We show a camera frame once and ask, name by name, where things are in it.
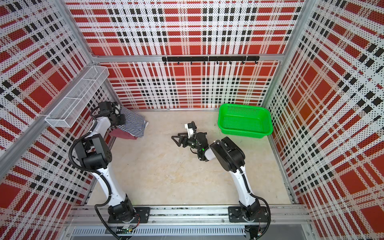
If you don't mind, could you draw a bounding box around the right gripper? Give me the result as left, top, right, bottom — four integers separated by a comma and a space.
172, 133, 202, 151

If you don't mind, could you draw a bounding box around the maroon tank top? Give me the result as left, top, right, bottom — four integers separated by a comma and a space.
110, 129, 138, 140

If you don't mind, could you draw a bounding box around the striped tank top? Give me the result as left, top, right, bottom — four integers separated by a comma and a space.
117, 107, 149, 138

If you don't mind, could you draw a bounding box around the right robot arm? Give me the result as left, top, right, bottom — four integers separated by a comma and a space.
171, 122, 271, 224

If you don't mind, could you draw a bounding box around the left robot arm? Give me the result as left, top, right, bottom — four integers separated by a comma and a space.
69, 101, 137, 223

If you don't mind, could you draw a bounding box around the green plastic basket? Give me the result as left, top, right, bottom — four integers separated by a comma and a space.
218, 104, 274, 139

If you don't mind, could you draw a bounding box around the black hook rail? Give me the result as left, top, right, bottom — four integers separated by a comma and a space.
162, 56, 260, 64

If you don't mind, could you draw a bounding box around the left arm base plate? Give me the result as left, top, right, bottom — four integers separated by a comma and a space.
108, 207, 151, 225

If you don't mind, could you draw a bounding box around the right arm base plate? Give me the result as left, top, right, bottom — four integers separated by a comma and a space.
228, 206, 270, 223

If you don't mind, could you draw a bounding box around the aluminium front rail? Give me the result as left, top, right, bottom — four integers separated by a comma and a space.
65, 205, 312, 227

